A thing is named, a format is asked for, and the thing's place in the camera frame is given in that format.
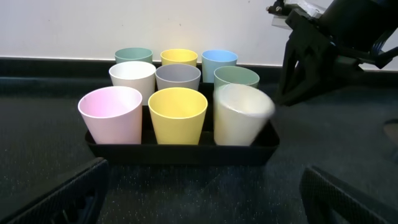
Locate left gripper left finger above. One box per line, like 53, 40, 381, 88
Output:
0, 157, 110, 224

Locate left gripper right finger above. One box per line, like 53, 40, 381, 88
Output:
298, 166, 398, 224

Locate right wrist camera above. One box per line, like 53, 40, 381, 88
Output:
266, 0, 327, 30

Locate white cup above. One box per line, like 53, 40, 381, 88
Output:
108, 60, 157, 106
213, 83, 276, 147

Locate black tray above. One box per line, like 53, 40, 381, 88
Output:
84, 81, 280, 166

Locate yellow cup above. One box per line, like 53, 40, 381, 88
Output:
147, 86, 208, 146
160, 49, 199, 67

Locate green cup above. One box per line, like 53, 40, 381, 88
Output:
114, 47, 154, 65
213, 65, 261, 90

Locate blue cup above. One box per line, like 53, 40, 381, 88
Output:
201, 49, 239, 83

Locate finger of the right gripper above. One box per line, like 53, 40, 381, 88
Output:
275, 40, 312, 106
281, 55, 365, 107

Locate grey cup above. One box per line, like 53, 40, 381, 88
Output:
155, 63, 202, 91

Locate pink cup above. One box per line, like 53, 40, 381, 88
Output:
77, 86, 144, 145

